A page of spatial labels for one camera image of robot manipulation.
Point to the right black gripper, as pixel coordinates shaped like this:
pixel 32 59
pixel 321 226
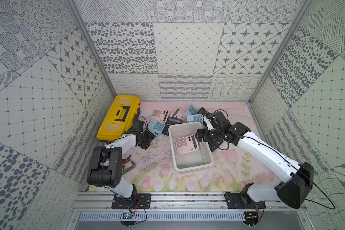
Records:
pixel 200 132

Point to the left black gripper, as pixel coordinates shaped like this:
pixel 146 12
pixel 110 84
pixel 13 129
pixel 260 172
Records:
pixel 145 141

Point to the pink calculator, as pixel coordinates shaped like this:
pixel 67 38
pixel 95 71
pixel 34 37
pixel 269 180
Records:
pixel 159 115
pixel 185 145
pixel 180 114

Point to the white plastic storage box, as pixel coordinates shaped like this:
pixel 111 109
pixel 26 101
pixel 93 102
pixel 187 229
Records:
pixel 197 160

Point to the small black calculator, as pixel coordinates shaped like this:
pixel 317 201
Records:
pixel 171 121

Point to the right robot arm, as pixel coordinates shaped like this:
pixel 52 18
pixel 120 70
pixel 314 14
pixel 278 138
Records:
pixel 295 180

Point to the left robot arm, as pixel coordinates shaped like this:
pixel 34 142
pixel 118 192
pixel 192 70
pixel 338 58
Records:
pixel 105 167

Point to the black calculator back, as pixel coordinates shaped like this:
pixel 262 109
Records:
pixel 202 111

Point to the small blue calculator back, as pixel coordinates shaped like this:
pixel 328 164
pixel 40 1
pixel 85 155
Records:
pixel 191 111

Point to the yellow black toolbox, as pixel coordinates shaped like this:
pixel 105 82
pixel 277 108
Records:
pixel 119 118

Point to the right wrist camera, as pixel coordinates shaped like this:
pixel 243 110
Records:
pixel 208 123

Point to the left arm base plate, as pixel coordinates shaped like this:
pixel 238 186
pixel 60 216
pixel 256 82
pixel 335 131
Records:
pixel 137 201

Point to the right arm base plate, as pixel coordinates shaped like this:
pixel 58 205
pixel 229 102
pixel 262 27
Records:
pixel 240 201

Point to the aluminium rail frame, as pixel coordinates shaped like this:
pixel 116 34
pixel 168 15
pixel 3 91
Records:
pixel 216 206

